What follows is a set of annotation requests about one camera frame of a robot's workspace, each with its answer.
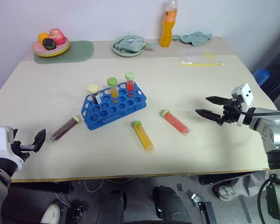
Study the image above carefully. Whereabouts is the black stand base bar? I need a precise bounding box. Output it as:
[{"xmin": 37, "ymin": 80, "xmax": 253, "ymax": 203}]
[{"xmin": 197, "ymin": 201, "xmax": 217, "ymax": 224}]

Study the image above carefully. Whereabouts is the grey trouser leg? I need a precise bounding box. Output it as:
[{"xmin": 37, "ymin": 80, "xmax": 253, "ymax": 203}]
[{"xmin": 230, "ymin": 172, "xmax": 270, "ymax": 199}]

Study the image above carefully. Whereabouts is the pink plate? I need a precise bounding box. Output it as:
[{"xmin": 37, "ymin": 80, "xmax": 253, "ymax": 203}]
[{"xmin": 32, "ymin": 37, "xmax": 69, "ymax": 54}]

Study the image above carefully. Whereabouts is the grey white sneaker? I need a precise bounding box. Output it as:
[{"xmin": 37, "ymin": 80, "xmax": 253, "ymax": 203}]
[{"xmin": 215, "ymin": 183, "xmax": 237, "ymax": 202}]

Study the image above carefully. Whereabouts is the dark toy with green leaf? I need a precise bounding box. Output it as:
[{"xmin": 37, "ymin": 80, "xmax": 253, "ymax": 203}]
[{"xmin": 42, "ymin": 38, "xmax": 57, "ymax": 51}]

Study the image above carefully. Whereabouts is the dark rounded robot leg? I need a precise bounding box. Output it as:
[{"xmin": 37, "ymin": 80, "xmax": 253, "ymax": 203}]
[
  {"xmin": 95, "ymin": 188, "xmax": 128, "ymax": 224},
  {"xmin": 152, "ymin": 185, "xmax": 192, "ymax": 224}
]

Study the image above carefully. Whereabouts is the light green plate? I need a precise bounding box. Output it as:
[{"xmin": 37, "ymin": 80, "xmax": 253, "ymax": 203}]
[{"xmin": 34, "ymin": 41, "xmax": 70, "ymax": 56}]

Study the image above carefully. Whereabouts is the clear zip bag yellow strip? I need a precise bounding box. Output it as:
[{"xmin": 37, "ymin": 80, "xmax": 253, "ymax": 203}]
[{"xmin": 177, "ymin": 49, "xmax": 225, "ymax": 67}]

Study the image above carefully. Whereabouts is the blue test tube rack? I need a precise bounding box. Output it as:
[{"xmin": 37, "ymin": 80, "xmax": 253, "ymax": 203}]
[{"xmin": 81, "ymin": 81, "xmax": 147, "ymax": 131}]

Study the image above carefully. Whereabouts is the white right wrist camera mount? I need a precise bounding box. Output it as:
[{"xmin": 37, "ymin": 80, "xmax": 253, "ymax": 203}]
[{"xmin": 231, "ymin": 83, "xmax": 254, "ymax": 128}]

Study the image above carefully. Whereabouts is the orange tube with green cap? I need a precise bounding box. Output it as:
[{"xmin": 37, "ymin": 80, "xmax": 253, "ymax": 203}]
[
  {"xmin": 132, "ymin": 120, "xmax": 157, "ymax": 154},
  {"xmin": 107, "ymin": 77, "xmax": 119, "ymax": 104}
]

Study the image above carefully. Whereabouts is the silver caster wheel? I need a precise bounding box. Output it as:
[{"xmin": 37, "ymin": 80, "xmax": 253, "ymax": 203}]
[{"xmin": 190, "ymin": 193, "xmax": 203, "ymax": 206}]

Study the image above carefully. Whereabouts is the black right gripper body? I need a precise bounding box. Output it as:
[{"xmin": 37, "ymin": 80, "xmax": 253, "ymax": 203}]
[{"xmin": 218, "ymin": 97, "xmax": 245, "ymax": 127}]

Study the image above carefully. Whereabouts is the black looping robot cable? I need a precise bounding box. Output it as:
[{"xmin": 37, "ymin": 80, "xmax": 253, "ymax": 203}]
[{"xmin": 257, "ymin": 178, "xmax": 275, "ymax": 224}]

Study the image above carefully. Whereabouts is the orange drink bottle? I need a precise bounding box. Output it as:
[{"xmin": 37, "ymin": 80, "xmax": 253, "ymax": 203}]
[{"xmin": 159, "ymin": 0, "xmax": 179, "ymax": 49}]

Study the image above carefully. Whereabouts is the red tube with green cap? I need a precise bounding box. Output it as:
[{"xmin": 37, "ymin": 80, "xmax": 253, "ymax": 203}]
[
  {"xmin": 160, "ymin": 109, "xmax": 192, "ymax": 136},
  {"xmin": 125, "ymin": 71, "xmax": 135, "ymax": 98}
]

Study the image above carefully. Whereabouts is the black table frame bar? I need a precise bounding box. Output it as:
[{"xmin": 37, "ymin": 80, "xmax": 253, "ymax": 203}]
[
  {"xmin": 11, "ymin": 181, "xmax": 74, "ymax": 196},
  {"xmin": 198, "ymin": 171, "xmax": 259, "ymax": 186}
]

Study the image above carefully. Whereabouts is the white shoe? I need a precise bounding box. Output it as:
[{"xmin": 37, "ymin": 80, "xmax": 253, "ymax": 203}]
[{"xmin": 40, "ymin": 203, "xmax": 62, "ymax": 224}]

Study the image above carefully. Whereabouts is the black floor device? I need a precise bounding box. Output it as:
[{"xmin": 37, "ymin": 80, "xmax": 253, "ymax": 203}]
[{"xmin": 64, "ymin": 202, "xmax": 90, "ymax": 220}]

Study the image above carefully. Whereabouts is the yellow plate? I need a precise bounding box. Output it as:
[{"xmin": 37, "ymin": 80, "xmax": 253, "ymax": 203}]
[{"xmin": 35, "ymin": 42, "xmax": 71, "ymax": 58}]

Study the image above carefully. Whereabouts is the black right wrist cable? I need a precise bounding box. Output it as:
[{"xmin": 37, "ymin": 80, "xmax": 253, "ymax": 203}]
[{"xmin": 233, "ymin": 105, "xmax": 280, "ymax": 117}]

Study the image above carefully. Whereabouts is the orange toy fruit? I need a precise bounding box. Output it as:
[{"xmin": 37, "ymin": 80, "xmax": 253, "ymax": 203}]
[{"xmin": 37, "ymin": 33, "xmax": 50, "ymax": 46}]

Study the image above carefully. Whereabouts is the pink toy fruit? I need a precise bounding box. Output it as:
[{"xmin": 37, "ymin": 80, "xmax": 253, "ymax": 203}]
[{"xmin": 49, "ymin": 28, "xmax": 69, "ymax": 45}]

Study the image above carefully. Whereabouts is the white floor cable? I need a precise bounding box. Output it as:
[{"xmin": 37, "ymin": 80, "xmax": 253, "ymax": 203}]
[{"xmin": 83, "ymin": 178, "xmax": 105, "ymax": 193}]

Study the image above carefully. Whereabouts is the blue ribbed object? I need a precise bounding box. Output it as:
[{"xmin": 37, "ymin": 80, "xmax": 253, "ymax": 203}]
[{"xmin": 253, "ymin": 69, "xmax": 271, "ymax": 87}]

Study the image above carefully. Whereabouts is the pale green plate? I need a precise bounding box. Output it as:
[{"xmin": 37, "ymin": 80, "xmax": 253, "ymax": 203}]
[{"xmin": 111, "ymin": 37, "xmax": 147, "ymax": 57}]

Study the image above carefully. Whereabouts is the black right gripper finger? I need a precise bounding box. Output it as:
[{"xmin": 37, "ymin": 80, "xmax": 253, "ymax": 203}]
[
  {"xmin": 195, "ymin": 108, "xmax": 224, "ymax": 125},
  {"xmin": 205, "ymin": 96, "xmax": 229, "ymax": 106}
]

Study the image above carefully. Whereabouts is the green placemat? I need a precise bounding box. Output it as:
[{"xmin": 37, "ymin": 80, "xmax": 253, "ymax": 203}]
[{"xmin": 33, "ymin": 40, "xmax": 95, "ymax": 65}]

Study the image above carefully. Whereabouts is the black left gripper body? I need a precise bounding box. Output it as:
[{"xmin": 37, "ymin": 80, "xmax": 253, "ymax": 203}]
[{"xmin": 12, "ymin": 140, "xmax": 37, "ymax": 162}]

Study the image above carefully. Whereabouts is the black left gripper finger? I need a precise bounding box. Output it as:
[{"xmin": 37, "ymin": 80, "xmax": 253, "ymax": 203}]
[
  {"xmin": 33, "ymin": 129, "xmax": 44, "ymax": 152},
  {"xmin": 36, "ymin": 128, "xmax": 47, "ymax": 153}
]

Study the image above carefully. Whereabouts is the purple tube with cream cap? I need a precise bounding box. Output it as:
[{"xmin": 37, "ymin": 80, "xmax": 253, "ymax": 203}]
[
  {"xmin": 49, "ymin": 115, "xmax": 82, "ymax": 143},
  {"xmin": 87, "ymin": 84, "xmax": 103, "ymax": 105}
]

